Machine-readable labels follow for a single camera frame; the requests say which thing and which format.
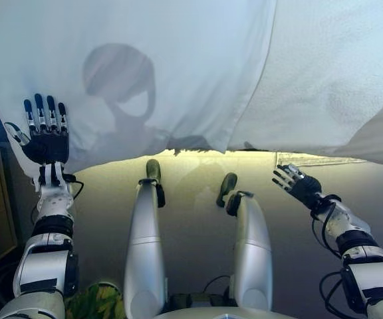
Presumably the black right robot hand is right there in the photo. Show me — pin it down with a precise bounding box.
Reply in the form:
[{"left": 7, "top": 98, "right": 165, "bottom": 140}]
[{"left": 271, "top": 163, "right": 322, "bottom": 203}]

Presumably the printed paper sheet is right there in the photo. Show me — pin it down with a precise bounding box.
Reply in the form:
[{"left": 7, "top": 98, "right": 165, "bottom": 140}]
[{"left": 276, "top": 152, "right": 368, "bottom": 167}]

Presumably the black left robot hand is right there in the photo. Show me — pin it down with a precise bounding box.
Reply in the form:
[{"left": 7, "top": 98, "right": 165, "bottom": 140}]
[{"left": 4, "top": 93, "right": 71, "bottom": 165}]

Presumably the white duvet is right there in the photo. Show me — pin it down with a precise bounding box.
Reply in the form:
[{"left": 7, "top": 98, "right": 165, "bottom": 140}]
[{"left": 0, "top": 0, "right": 277, "bottom": 193}]

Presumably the silver left robot leg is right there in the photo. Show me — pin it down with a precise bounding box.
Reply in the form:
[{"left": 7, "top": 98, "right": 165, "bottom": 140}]
[{"left": 123, "top": 158, "right": 166, "bottom": 316}]

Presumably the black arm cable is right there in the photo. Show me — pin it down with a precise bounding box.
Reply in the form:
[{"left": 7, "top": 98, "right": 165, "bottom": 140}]
[
  {"left": 311, "top": 195, "right": 345, "bottom": 315},
  {"left": 61, "top": 173, "right": 84, "bottom": 201}
]

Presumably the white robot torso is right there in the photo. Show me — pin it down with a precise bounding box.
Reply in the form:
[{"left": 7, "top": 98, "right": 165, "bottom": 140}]
[{"left": 158, "top": 309, "right": 279, "bottom": 319}]

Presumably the silver right robot leg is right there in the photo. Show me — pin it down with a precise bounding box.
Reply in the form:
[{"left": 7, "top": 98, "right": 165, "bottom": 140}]
[{"left": 215, "top": 172, "right": 274, "bottom": 313}]

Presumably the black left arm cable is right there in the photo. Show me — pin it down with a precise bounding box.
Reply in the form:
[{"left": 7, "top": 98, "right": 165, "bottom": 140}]
[{"left": 61, "top": 173, "right": 84, "bottom": 201}]

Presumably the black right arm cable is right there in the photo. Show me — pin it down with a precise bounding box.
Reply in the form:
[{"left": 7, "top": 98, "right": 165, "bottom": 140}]
[{"left": 311, "top": 195, "right": 345, "bottom": 315}]

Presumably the black waist cable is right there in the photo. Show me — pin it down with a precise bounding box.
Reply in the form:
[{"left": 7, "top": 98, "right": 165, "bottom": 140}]
[{"left": 204, "top": 274, "right": 233, "bottom": 297}]

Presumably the silver robot leg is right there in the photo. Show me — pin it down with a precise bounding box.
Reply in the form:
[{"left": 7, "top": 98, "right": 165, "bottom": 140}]
[
  {"left": 123, "top": 158, "right": 166, "bottom": 316},
  {"left": 215, "top": 172, "right": 274, "bottom": 313}
]

